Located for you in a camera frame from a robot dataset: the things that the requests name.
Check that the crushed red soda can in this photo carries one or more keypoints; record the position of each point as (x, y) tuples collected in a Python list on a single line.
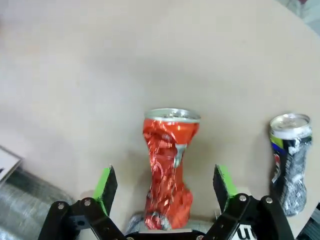
[(167, 170)]

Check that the white flat box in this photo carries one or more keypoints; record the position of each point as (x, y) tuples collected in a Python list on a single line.
[(7, 162)]

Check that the crushed black soda can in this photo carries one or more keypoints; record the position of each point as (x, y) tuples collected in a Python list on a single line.
[(291, 165)]

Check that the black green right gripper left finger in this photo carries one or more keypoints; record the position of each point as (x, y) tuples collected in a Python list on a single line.
[(103, 197)]

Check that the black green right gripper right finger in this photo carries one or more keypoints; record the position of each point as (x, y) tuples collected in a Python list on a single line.
[(228, 200)]

